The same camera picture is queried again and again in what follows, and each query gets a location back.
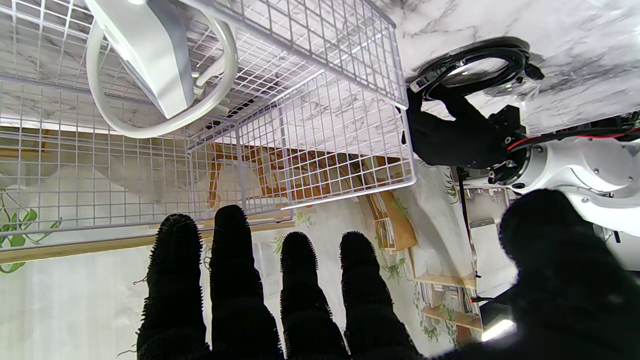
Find white power strip with cord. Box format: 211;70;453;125
82;0;240;140

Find red black left arm cables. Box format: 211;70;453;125
505;112;640;151

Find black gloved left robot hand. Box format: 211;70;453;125
406;82;516;169

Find printed cafe scene backdrop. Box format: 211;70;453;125
0;155;516;360

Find black cable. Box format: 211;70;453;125
407;37;545;98

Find white wire mesh drawer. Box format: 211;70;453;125
0;0;417;236

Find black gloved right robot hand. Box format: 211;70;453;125
136;189;640;360

